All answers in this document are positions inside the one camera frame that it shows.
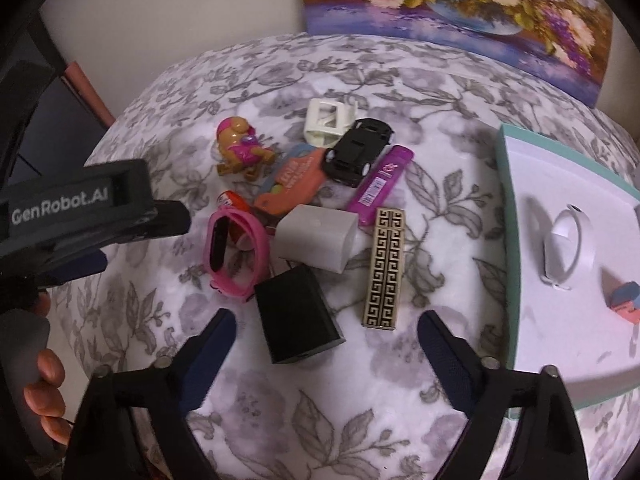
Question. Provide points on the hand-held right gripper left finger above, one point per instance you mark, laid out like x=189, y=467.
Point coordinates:
x=210, y=360

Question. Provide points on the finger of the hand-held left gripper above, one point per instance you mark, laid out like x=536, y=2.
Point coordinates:
x=160, y=217
x=80, y=267

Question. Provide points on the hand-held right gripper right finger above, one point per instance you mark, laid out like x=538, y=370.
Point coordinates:
x=442, y=352

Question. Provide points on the red and white glue tube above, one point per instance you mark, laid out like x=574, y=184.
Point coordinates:
x=231, y=199

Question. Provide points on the black charger adapter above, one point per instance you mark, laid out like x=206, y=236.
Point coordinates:
x=295, y=315

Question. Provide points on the gold and black patterned lighter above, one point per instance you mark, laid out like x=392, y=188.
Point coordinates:
x=385, y=270

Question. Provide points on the pink smart band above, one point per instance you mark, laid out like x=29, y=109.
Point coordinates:
x=257, y=265

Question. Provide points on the pink puppy toy figure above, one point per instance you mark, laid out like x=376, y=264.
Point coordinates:
x=240, y=142

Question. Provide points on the teal box with white inside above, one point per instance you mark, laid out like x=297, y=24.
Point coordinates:
x=550, y=320

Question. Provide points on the orange and blue case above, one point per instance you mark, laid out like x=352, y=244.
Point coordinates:
x=295, y=180

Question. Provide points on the white charger adapter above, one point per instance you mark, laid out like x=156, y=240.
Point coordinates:
x=315, y=237

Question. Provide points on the black toy car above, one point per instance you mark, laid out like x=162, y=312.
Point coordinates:
x=355, y=152

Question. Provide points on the person's left hand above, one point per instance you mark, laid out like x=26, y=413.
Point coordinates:
x=47, y=400

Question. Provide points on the dark furniture panel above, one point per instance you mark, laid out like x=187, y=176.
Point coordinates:
x=60, y=125

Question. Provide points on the grey floral blanket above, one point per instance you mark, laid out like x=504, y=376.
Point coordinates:
x=350, y=410

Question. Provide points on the salmon pink board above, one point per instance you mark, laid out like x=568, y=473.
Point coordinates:
x=85, y=90

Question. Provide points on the white smart band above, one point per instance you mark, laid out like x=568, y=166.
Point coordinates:
x=560, y=255

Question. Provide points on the cream plastic hair clip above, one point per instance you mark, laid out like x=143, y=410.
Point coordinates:
x=320, y=132

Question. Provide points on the orange and blue eraser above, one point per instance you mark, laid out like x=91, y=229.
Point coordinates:
x=625, y=300

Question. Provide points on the floral painting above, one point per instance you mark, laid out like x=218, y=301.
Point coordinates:
x=450, y=0

